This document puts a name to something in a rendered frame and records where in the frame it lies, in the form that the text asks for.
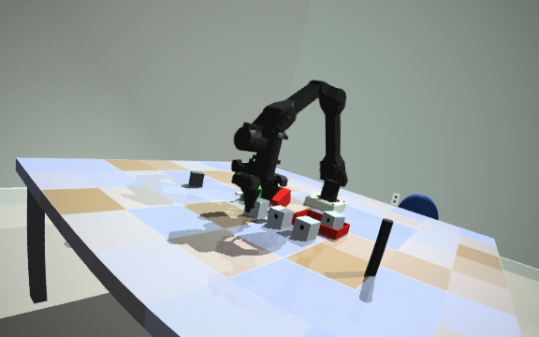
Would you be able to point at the black cylinder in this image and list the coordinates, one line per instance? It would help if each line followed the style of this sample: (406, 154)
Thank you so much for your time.
(379, 247)

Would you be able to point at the red block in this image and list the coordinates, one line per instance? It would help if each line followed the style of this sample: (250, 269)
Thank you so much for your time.
(282, 198)

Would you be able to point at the red tray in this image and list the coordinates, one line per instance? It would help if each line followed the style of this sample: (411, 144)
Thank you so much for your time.
(323, 230)

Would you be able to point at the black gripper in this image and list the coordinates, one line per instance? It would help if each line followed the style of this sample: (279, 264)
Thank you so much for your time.
(263, 174)

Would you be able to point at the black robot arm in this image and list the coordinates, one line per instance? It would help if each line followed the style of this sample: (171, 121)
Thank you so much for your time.
(266, 133)

